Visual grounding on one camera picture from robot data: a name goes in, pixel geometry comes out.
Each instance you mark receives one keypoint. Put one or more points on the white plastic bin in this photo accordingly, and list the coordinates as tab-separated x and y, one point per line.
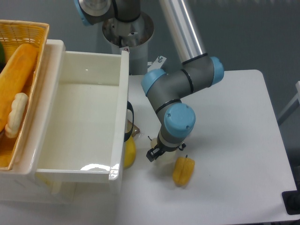
73	138

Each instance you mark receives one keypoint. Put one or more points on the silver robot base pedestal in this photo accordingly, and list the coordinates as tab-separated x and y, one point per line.
133	36

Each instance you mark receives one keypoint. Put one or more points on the yellow wicker basket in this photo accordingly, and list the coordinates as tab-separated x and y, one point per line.
12	35

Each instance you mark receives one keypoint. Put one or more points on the yellow round fruit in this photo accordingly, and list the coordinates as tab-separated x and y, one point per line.
130	152

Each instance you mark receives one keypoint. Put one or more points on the white frame at right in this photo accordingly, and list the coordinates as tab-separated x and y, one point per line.
291	106

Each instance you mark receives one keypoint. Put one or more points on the pale white pear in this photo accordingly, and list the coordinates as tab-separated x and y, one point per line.
167	157

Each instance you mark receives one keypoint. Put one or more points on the yellow bell pepper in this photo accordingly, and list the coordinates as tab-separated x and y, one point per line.
183	170

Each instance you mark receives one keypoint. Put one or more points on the orange bread loaf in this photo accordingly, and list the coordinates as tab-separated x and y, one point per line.
14	76

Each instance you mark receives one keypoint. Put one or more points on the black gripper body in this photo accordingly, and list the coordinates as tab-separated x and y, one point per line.
170	145

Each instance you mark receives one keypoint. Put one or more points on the black device at corner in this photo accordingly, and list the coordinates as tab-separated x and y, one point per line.
292	202

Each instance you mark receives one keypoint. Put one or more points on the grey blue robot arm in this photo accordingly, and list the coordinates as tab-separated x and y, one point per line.
165	91

